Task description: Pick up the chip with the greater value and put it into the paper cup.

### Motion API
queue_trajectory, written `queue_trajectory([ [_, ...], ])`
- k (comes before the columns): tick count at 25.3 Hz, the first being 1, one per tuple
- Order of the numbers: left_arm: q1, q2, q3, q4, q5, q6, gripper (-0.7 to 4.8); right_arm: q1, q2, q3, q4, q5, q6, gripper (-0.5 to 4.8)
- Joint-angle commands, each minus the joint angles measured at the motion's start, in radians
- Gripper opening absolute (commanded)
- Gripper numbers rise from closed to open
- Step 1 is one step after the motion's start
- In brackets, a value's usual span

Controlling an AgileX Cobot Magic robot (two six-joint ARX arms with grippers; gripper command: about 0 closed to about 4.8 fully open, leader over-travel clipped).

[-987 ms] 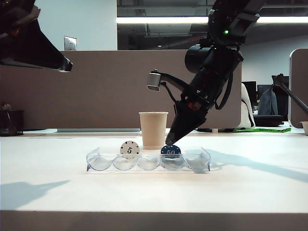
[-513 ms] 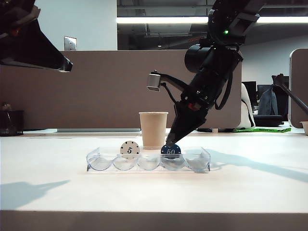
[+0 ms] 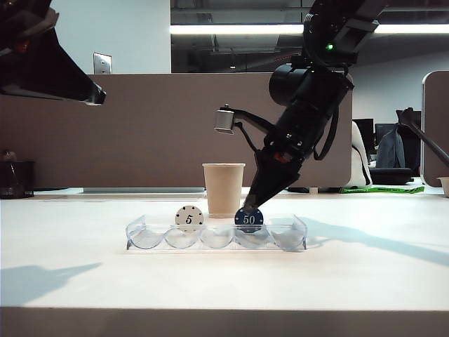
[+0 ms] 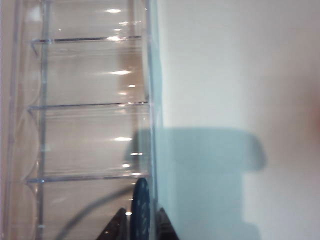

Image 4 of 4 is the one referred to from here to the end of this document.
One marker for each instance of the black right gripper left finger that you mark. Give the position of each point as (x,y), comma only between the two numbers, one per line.
(117,227)

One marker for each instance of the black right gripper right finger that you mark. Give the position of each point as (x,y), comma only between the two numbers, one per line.
(165,227)

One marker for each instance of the blue poker chip 50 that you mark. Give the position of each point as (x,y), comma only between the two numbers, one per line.
(140,210)

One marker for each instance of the clear plastic chip tray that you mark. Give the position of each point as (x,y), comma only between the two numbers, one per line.
(82,82)

